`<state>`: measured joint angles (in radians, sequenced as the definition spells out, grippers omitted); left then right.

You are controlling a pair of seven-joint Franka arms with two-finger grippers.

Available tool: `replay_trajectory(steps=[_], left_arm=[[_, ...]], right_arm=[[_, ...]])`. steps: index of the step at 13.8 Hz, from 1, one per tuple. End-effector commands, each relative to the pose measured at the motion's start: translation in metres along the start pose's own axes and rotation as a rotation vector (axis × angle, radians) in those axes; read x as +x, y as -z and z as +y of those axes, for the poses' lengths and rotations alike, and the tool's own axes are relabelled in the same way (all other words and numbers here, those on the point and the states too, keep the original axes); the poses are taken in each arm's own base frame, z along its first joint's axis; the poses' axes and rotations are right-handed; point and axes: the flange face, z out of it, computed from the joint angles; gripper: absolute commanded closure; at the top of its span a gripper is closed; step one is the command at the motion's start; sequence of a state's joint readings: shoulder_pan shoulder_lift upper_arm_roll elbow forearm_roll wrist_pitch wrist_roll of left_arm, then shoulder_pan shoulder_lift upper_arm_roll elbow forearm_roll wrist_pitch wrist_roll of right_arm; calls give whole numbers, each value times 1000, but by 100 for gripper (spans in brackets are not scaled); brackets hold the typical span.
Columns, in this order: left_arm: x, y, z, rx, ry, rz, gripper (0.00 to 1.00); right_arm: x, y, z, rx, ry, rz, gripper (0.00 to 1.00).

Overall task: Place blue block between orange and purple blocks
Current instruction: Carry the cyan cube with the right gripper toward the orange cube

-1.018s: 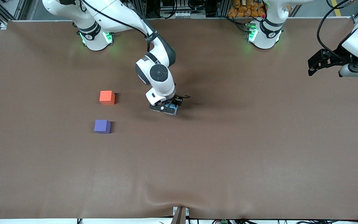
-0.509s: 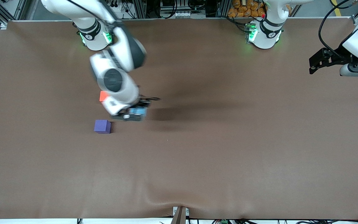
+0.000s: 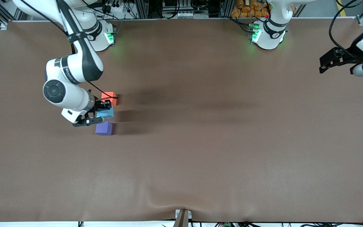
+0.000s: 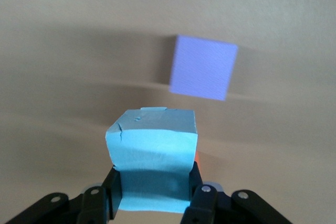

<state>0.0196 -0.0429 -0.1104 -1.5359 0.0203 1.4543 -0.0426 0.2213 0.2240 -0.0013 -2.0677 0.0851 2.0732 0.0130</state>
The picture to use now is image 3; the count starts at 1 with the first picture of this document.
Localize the white terminal block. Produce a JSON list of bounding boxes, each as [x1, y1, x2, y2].
[[168, 11, 198, 19]]

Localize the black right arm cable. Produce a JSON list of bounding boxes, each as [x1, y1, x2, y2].
[[18, 0, 119, 101]]

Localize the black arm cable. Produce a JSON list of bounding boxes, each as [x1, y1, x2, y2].
[[18, 0, 119, 101], [329, 0, 362, 59]]

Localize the purple block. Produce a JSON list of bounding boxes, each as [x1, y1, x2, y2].
[[95, 122, 113, 136]]

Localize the light blue block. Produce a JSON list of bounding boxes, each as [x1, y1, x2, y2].
[[97, 106, 114, 121]]

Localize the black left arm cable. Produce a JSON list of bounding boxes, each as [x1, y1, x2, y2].
[[329, 0, 362, 59]]

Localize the camera mount post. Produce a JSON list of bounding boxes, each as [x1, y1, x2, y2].
[[173, 209, 192, 227]]

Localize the orange snack bags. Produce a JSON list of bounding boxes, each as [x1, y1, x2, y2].
[[231, 0, 270, 18]]

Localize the orange block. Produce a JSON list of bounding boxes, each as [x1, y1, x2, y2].
[[101, 92, 119, 106]]

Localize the white power strip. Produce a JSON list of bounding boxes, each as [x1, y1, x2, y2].
[[102, 3, 125, 13]]

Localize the brown table cover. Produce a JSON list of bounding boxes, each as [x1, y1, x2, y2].
[[0, 18, 363, 223]]

